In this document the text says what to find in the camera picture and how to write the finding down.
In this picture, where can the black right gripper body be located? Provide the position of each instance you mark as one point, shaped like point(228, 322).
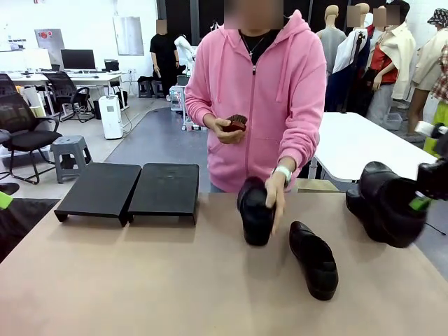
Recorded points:
point(435, 180)

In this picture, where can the brown wooden shoe brush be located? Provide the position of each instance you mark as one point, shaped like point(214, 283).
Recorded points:
point(236, 124)

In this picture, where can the person's left forearm pink sleeve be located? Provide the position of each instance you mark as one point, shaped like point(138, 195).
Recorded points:
point(304, 140)

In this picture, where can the person's right forearm pink sleeve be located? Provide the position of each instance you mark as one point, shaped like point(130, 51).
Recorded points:
point(196, 108)

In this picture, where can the black metal shoe stand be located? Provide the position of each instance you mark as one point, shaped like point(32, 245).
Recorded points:
point(98, 189)
point(164, 189)

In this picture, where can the person's left hand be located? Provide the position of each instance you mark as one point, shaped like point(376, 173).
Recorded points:
point(278, 196)

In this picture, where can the person's right hand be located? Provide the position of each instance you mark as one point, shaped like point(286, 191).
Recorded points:
point(218, 130)

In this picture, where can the black textured mat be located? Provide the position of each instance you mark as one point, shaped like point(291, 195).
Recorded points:
point(24, 220)

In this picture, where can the mannequin plaid shirt neon trousers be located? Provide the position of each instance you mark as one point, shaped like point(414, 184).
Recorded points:
point(441, 115)

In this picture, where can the white storage bin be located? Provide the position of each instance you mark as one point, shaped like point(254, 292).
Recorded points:
point(392, 121)

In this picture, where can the white rounded table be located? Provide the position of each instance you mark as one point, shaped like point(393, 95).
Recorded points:
point(357, 143)

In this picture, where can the black mesh office chair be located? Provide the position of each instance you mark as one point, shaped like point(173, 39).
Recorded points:
point(63, 87)
point(21, 115)

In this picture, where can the grey plastic stool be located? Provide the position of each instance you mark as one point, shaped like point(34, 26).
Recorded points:
point(70, 141)

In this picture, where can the tan cardboard box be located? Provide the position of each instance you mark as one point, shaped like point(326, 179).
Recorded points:
point(318, 186)

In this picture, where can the mannequin in beige jacket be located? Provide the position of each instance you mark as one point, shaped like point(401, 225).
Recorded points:
point(430, 59)

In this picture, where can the long white office desk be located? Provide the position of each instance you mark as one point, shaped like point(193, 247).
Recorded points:
point(35, 77)

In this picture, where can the mannequin red top cream jacket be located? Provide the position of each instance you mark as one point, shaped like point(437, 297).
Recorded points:
point(383, 63)

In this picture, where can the white air purifier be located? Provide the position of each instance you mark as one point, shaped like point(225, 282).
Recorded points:
point(110, 119)

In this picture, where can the white band wrist watch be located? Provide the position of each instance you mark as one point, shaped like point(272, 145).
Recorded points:
point(284, 172)

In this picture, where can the mannequin in white navy jacket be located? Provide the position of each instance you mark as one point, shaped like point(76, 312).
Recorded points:
point(350, 56)

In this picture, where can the black computer monitor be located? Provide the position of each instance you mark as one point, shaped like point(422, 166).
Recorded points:
point(77, 59)

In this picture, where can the patterned bucket hat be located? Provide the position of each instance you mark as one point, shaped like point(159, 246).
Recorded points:
point(439, 17)

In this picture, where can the black desktop printer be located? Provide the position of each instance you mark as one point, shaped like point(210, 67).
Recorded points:
point(111, 66)

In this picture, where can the mannequin in grey tank top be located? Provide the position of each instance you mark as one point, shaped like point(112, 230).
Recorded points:
point(330, 42)

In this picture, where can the small black stool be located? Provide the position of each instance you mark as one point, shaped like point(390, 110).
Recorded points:
point(144, 87)
point(158, 89)

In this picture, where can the person in pink hoodie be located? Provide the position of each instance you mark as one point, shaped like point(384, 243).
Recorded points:
point(266, 105)

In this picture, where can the equipment cart with boxes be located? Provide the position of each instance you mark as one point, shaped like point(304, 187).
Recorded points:
point(178, 101)

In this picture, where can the man in black clothes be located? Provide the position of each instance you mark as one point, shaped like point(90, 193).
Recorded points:
point(162, 59)

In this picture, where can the small white background robot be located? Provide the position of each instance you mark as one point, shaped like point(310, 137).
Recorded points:
point(183, 49)

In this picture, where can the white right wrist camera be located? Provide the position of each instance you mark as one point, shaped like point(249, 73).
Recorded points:
point(425, 128)

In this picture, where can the white wall cabinet panel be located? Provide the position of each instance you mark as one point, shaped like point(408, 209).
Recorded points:
point(128, 35)

